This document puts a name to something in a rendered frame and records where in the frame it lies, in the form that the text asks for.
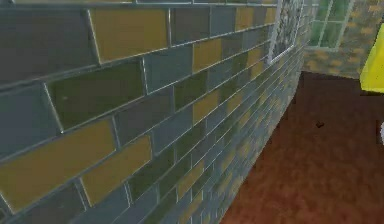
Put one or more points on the yellow block furniture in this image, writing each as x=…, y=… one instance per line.
x=375, y=70

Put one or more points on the small white object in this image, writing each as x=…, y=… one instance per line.
x=382, y=132

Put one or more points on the white framed wall picture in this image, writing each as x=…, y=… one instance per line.
x=286, y=28

